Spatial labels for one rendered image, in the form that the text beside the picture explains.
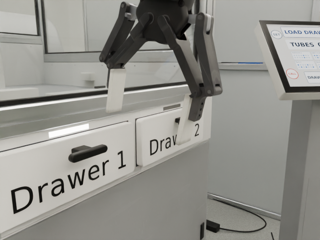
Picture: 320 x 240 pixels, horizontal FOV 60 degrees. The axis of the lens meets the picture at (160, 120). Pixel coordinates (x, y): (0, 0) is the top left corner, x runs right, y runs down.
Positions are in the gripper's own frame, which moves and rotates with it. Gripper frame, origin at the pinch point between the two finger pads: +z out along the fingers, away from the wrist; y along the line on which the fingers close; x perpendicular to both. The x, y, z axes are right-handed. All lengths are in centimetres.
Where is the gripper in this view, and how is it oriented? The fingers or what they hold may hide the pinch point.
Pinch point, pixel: (146, 118)
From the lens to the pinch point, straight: 41.2
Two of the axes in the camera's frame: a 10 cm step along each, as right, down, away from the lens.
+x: -6.0, 1.6, -7.9
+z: -1.7, 9.3, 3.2
